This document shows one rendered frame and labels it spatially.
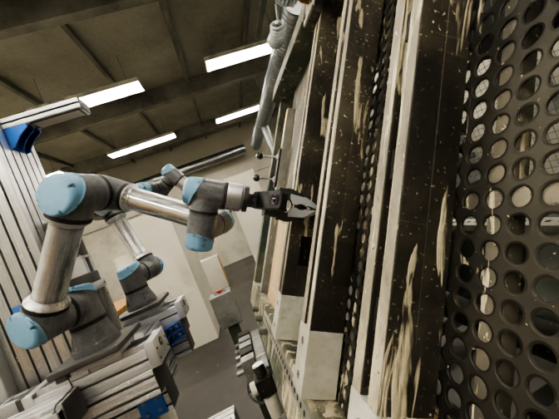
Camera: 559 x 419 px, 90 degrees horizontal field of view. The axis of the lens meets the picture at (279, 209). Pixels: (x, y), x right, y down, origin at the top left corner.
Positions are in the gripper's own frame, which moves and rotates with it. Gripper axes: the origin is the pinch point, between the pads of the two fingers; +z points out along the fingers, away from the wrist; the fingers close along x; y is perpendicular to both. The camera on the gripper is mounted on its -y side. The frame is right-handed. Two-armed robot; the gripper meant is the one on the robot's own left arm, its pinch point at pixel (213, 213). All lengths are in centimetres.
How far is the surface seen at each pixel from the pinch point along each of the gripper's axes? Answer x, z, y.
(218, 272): 470, 55, -113
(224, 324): -1, 43, -42
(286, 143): -16, 6, 52
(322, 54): -74, -1, 62
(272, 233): -16.9, 29.7, 11.8
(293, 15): 151, -92, 224
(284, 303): -76, 38, -3
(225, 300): -0.9, 35.3, -31.9
